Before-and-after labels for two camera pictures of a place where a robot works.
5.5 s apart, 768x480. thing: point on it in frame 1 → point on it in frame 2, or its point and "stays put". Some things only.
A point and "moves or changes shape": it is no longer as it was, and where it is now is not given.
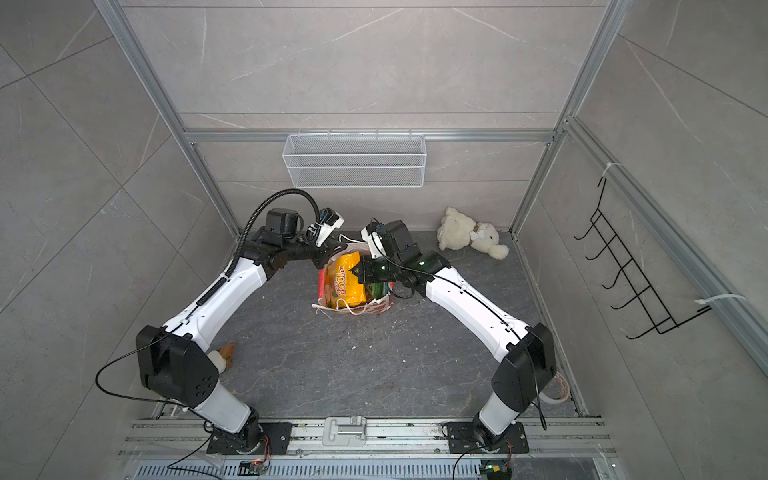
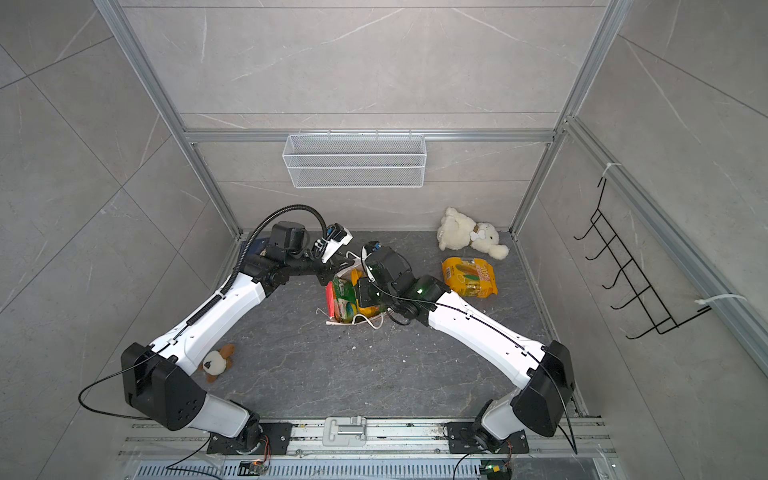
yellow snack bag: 343,284 → 471,277
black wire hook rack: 644,296 stays put
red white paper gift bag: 372,306 moves or changes shape
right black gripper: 366,276 → 365,299
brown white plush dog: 222,358 stays put
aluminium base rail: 191,441 stays put
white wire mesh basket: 356,161 stays put
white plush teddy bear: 458,231 stays put
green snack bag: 378,289 moves or changes shape
